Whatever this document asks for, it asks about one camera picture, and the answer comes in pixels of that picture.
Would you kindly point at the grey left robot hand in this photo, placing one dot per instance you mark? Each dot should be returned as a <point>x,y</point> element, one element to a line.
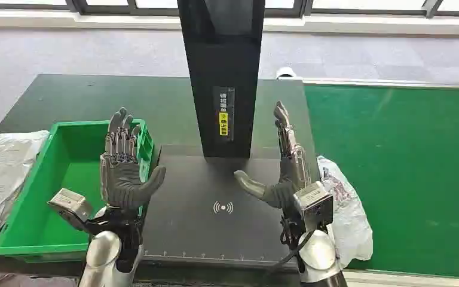
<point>120,182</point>

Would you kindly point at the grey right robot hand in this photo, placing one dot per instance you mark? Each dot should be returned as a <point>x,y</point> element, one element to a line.
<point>289,166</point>

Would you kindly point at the white parcel bag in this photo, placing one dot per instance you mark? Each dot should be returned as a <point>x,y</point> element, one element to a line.
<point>352,222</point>

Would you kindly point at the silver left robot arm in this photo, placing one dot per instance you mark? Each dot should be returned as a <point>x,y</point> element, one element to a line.
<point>102,253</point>

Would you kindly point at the green plastic crate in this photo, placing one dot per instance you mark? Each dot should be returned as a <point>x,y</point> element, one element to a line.
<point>55,190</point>

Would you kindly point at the black and yellow column label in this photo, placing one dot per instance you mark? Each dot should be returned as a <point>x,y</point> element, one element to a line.
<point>223,122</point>

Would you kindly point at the white round conveyor roller end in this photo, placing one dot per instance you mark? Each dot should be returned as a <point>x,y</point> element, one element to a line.
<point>286,72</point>

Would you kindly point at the grey-white parcel bag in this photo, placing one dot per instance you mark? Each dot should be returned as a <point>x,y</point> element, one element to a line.
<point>4,170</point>

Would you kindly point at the green conveyor belt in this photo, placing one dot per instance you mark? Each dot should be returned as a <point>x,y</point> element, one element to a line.
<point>411,178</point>

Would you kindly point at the black scanner column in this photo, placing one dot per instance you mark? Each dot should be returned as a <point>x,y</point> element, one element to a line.
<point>213,59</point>

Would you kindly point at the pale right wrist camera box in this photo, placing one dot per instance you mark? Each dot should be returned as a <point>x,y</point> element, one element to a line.
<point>314,204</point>

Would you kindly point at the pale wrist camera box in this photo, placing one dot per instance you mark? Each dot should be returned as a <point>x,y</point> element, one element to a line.
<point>314,204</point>
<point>69,202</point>

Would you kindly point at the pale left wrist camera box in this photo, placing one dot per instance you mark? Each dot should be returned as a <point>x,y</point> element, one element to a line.
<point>69,202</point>

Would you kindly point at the black scanner base plate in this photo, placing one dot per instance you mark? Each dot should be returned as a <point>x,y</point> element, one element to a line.
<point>198,229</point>

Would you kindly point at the silver conveyor side rail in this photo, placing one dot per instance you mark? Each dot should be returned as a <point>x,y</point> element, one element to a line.
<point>411,279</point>
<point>372,82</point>

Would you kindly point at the dark window frame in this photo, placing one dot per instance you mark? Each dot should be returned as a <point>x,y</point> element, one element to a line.
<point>75,8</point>

